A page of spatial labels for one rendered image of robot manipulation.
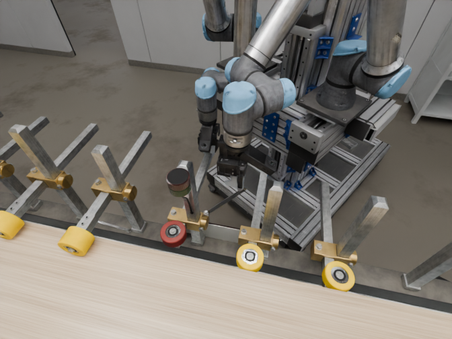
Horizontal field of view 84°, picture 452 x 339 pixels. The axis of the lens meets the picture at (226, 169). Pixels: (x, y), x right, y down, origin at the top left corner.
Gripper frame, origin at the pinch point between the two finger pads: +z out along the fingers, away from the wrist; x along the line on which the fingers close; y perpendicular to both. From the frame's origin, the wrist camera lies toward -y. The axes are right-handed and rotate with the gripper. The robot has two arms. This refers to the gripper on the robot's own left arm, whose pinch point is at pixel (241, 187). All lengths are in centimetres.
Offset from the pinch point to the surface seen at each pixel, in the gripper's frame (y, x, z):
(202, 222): 11.4, 9.2, 10.9
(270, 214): -10.0, 9.5, -2.4
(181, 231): 16.1, 15.9, 6.8
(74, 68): 277, -237, 99
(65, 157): 67, -1, 2
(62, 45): 310, -269, 81
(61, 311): 39, 44, 8
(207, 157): 18.6, -22.6, 11.4
